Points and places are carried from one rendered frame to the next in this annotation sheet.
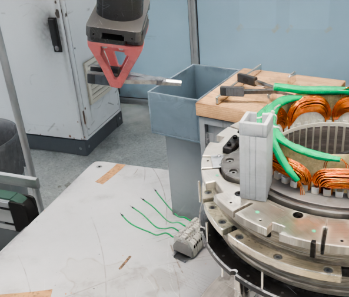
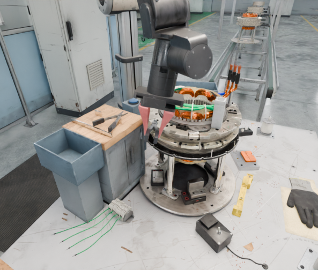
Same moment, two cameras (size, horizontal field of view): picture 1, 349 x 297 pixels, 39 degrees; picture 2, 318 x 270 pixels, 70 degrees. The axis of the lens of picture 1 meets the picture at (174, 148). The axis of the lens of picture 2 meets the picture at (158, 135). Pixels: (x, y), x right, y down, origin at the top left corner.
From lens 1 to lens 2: 0.81 m
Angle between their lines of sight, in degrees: 77
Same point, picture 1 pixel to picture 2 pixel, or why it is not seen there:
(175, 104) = (89, 155)
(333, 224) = (231, 115)
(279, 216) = (229, 123)
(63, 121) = not seen: outside the picture
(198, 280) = (147, 212)
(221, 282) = (156, 200)
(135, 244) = (110, 244)
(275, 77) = (86, 118)
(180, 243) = (127, 214)
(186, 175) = (92, 193)
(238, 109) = (121, 132)
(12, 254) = not seen: outside the picture
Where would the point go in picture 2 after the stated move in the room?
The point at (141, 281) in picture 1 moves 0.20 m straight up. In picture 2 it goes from (144, 239) to (142, 195)
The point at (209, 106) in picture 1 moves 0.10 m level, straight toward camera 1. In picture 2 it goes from (110, 140) to (143, 141)
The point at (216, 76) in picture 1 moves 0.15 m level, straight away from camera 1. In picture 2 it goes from (52, 140) to (6, 138)
